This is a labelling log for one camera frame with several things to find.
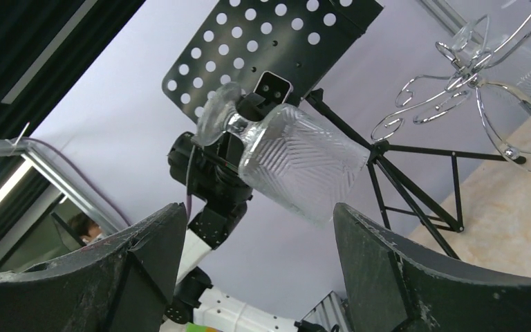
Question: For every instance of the black perforated music stand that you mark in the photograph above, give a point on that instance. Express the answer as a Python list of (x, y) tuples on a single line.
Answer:
[(300, 41)]

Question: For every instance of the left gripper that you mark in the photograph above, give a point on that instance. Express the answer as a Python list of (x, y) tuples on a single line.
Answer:
[(226, 152)]

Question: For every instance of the chrome wine glass rack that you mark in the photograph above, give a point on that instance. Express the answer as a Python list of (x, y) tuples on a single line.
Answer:
[(428, 95)]

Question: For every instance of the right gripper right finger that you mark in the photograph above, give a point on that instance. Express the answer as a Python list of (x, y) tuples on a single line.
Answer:
[(395, 284)]

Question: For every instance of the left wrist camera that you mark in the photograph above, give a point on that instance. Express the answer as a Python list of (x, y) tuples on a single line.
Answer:
[(273, 88)]

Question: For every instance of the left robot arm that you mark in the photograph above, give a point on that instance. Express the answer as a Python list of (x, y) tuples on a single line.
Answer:
[(216, 201)]

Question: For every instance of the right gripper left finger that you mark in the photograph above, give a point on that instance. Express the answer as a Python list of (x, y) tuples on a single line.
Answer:
[(121, 283)]

